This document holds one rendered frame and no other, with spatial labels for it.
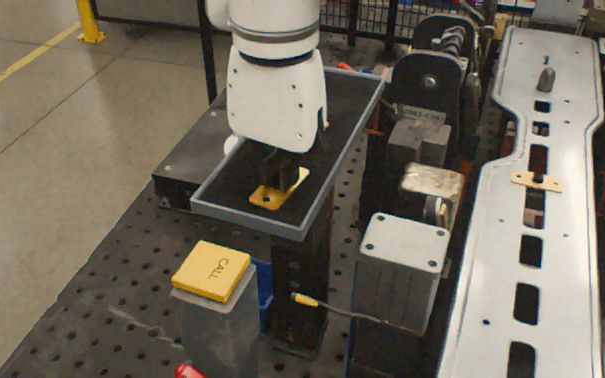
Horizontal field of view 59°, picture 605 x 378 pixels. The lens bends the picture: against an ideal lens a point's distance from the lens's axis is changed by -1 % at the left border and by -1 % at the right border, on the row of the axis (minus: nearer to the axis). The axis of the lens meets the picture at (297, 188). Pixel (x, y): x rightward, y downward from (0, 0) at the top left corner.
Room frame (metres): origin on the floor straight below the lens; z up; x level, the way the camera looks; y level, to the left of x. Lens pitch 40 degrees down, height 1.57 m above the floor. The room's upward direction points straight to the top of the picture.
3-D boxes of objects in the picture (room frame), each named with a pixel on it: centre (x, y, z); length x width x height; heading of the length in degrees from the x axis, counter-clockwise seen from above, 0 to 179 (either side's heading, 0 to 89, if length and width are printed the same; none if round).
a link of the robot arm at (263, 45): (0.50, 0.02, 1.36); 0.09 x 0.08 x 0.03; 61
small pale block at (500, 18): (1.26, -0.48, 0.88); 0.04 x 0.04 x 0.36; 69
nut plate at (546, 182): (0.71, -0.40, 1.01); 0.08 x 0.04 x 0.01; 69
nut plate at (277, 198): (0.50, 0.02, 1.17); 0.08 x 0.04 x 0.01; 151
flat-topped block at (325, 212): (0.62, -0.01, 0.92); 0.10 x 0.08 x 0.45; 159
